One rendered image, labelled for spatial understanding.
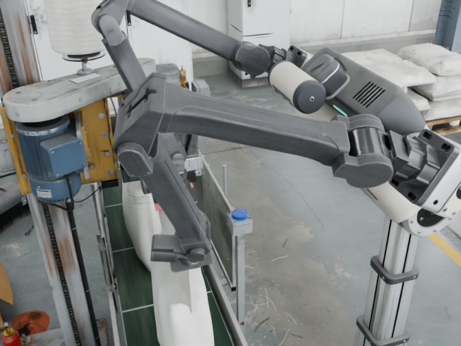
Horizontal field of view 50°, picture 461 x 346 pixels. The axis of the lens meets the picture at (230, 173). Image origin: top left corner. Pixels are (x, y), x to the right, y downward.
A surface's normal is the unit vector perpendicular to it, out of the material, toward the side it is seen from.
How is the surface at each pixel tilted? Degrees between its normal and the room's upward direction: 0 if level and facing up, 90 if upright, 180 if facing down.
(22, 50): 90
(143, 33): 90
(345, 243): 0
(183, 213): 116
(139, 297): 0
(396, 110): 66
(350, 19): 90
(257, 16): 90
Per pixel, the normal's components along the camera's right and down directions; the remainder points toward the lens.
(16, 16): 0.29, 0.47
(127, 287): -0.02, -0.87
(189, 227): 0.04, 0.75
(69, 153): 0.67, 0.36
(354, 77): -0.63, -0.56
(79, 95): 0.83, 0.26
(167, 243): 0.11, -0.56
